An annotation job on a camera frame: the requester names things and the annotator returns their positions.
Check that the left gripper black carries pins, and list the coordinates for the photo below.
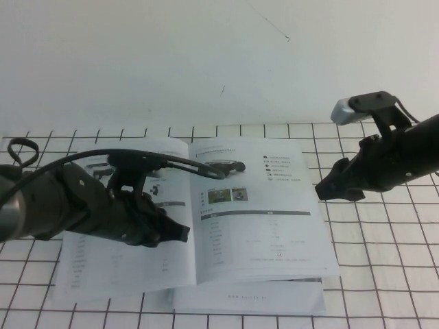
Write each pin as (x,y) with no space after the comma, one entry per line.
(137,222)

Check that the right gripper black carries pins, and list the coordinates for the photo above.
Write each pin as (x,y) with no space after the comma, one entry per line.
(377,164)

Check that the white product catalog book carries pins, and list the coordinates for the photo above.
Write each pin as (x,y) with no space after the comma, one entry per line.
(260,233)

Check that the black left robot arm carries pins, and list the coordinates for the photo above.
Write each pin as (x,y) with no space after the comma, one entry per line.
(58,205)

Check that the white black-grid checkered cloth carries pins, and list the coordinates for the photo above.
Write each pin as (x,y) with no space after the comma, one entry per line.
(377,257)

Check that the closed white booklet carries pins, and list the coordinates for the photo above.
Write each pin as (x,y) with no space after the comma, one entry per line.
(247,296)

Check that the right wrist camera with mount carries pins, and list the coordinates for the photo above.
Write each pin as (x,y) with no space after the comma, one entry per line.
(363,106)

